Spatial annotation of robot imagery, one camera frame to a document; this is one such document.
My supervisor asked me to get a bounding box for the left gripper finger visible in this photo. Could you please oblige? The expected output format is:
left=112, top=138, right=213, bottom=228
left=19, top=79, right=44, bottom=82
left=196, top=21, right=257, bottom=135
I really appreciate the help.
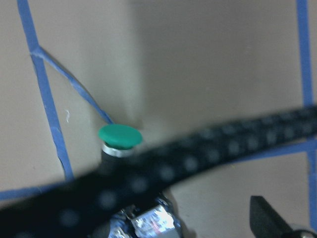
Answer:
left=249, top=195, right=317, bottom=238

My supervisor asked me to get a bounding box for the green push button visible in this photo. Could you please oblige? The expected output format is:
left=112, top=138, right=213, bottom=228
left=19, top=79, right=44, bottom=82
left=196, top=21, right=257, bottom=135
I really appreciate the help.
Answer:
left=98, top=124, right=143, bottom=176
left=108, top=192, right=196, bottom=238

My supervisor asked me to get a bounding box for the black cable drag chain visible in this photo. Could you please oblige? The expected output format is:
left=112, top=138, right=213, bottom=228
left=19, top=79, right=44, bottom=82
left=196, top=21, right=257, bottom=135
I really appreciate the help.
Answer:
left=0, top=105, right=317, bottom=238

